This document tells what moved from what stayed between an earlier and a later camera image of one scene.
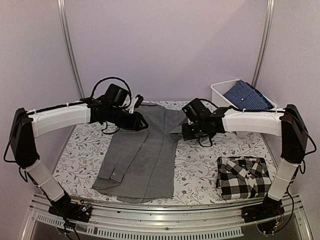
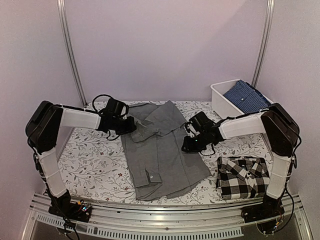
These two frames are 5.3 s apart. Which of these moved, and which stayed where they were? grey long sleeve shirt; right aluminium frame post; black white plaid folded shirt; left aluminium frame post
Moved: grey long sleeve shirt
Stayed: left aluminium frame post; right aluminium frame post; black white plaid folded shirt
